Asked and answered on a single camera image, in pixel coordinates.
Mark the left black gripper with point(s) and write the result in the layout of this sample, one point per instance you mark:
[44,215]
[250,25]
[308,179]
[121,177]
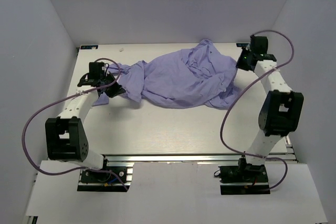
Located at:
[117,89]

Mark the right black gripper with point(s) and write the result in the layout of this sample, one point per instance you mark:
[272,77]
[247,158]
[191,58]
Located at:
[239,64]

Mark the lavender purple jacket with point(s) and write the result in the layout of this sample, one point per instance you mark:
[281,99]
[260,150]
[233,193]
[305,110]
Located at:
[183,79]

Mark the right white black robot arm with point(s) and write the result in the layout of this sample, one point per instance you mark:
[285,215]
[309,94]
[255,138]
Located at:
[281,110]

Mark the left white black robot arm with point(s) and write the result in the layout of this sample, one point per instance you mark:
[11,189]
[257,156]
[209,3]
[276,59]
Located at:
[65,134]

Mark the right blue table label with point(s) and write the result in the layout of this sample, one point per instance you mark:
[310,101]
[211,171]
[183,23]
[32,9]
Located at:
[242,45]

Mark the blue table label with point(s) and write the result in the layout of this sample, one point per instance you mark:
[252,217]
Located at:
[242,45]
[89,47]

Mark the left blue table label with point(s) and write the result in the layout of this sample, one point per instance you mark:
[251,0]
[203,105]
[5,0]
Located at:
[89,47]

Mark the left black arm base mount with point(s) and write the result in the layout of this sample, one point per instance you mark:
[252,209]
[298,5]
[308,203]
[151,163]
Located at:
[116,178]

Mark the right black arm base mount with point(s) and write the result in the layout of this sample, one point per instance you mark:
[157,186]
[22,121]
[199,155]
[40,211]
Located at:
[243,179]

